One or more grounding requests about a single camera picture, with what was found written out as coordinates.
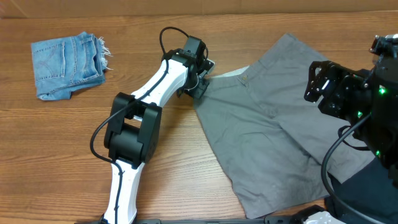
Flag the folded blue denim shorts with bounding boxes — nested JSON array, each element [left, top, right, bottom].
[[30, 32, 111, 101]]

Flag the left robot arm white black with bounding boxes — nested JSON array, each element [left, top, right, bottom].
[[100, 49, 215, 223]]

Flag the grey shorts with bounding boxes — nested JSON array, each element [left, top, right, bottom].
[[193, 32, 376, 220]]

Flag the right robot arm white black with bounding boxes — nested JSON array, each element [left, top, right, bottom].
[[304, 34, 397, 223]]

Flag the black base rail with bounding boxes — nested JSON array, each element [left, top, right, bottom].
[[133, 216, 294, 224]]

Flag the black t-shirt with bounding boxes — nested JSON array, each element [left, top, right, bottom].
[[329, 159, 397, 224]]

